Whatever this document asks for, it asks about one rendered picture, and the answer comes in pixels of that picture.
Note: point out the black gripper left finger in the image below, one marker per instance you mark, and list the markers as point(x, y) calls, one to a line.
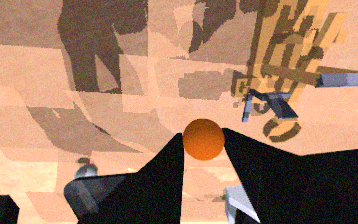
point(156, 188)

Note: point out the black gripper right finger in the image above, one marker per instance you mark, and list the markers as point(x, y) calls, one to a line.
point(282, 186)

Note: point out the orange ball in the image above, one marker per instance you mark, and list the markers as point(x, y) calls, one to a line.
point(203, 139)

